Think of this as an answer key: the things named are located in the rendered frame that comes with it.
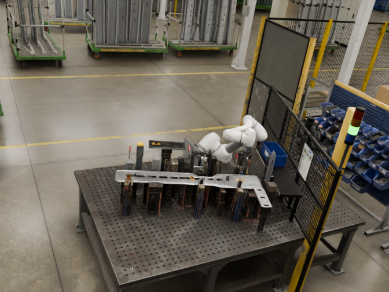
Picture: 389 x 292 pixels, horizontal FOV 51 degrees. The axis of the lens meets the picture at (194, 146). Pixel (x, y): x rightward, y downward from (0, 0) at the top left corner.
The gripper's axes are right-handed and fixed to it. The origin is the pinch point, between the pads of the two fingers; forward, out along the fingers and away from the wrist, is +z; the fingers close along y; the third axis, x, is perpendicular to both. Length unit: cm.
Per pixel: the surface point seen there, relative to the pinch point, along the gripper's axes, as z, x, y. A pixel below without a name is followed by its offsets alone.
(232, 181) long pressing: 13.2, -7.3, 1.5
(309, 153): -27, 54, 13
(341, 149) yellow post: -54, 59, 52
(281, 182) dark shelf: 10.1, 39.8, 4.4
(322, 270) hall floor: 113, 108, 17
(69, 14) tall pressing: 75, -287, -932
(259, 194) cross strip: 13.2, 13.0, 22.0
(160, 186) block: 11, -78, 20
